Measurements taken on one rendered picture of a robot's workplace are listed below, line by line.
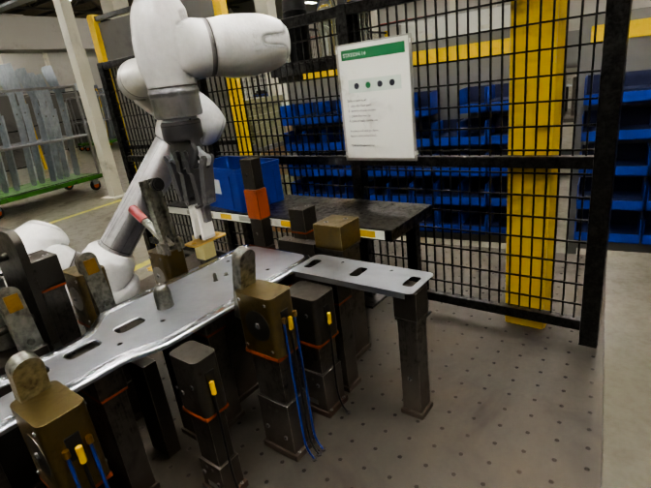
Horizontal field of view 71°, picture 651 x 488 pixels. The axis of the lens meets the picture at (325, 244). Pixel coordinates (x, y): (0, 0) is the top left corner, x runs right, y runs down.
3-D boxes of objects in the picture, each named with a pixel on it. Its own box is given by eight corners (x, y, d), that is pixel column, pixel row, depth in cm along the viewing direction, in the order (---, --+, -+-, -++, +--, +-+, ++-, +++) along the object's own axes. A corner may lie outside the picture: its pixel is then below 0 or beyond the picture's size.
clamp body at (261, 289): (308, 472, 85) (280, 305, 73) (263, 447, 92) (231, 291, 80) (329, 447, 90) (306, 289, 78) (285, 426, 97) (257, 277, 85)
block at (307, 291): (341, 426, 95) (325, 305, 85) (297, 407, 102) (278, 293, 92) (359, 405, 100) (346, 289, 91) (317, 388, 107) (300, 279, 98)
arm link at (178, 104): (178, 87, 90) (185, 118, 92) (137, 91, 84) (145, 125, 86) (207, 83, 85) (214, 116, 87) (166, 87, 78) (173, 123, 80)
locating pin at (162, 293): (165, 319, 87) (156, 288, 85) (155, 315, 89) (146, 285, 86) (179, 311, 89) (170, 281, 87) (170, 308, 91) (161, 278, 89)
